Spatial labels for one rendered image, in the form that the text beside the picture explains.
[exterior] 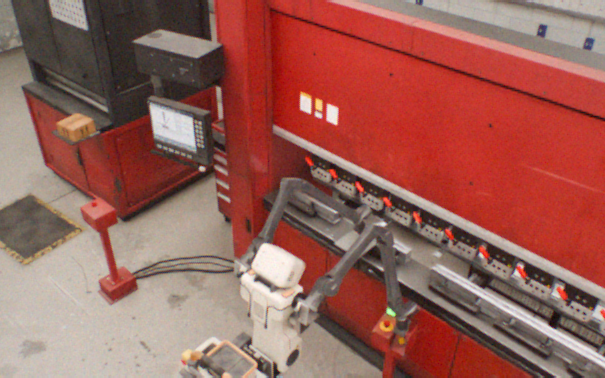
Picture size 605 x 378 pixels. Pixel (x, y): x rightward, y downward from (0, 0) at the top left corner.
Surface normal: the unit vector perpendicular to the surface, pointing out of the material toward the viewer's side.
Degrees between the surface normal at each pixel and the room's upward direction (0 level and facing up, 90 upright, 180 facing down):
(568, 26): 90
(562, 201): 90
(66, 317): 0
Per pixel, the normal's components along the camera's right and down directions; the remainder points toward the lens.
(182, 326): 0.00, -0.82
